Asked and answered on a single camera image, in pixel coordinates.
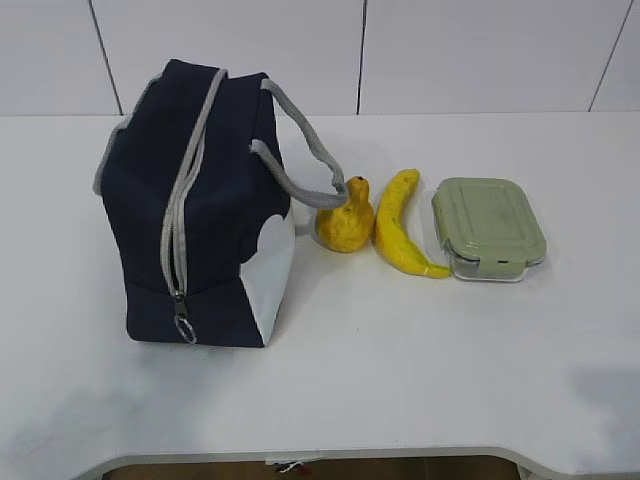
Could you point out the yellow pear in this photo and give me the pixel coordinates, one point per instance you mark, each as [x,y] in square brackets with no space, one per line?
[348,229]

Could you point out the navy blue lunch bag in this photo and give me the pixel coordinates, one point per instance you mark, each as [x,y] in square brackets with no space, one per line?
[198,183]

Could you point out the green lid glass container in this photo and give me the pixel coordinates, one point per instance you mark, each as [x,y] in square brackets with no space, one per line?
[487,229]

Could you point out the yellow banana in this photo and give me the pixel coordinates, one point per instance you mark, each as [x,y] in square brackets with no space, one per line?
[391,238]

